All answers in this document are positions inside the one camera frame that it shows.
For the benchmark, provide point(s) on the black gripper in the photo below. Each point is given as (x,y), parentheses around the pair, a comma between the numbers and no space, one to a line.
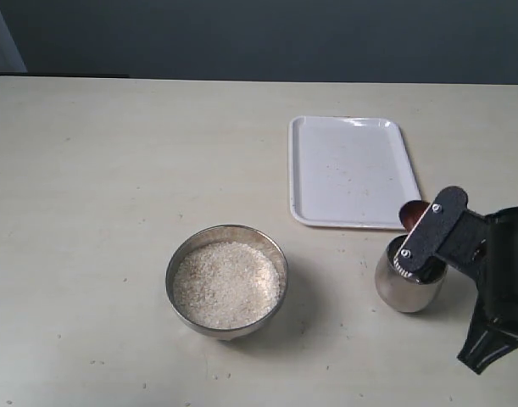
(482,247)

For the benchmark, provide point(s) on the brown wooden spoon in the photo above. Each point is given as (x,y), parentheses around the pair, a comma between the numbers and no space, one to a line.
(410,213)

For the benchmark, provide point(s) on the shiny steel cup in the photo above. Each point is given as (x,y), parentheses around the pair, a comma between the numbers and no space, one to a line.
(407,294)

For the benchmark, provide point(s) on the steel bowl of rice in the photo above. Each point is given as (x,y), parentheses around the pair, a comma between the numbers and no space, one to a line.
(227,281)

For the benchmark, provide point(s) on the white rectangular tray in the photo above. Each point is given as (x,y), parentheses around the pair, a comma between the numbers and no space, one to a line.
(348,172)

